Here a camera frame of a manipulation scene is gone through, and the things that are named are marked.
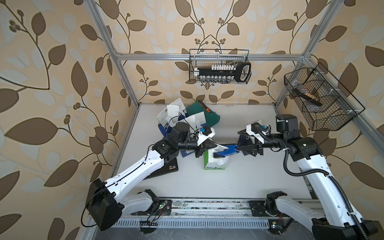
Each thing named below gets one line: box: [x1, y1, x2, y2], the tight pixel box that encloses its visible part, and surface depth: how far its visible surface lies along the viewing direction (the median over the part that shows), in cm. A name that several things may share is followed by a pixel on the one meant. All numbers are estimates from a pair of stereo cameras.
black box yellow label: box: [142, 157, 179, 181], surface depth 88 cm
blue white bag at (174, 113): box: [156, 98, 189, 137], surface depth 88 cm
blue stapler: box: [213, 145, 240, 158], surface depth 66 cm
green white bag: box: [203, 143, 230, 170], surface depth 74 cm
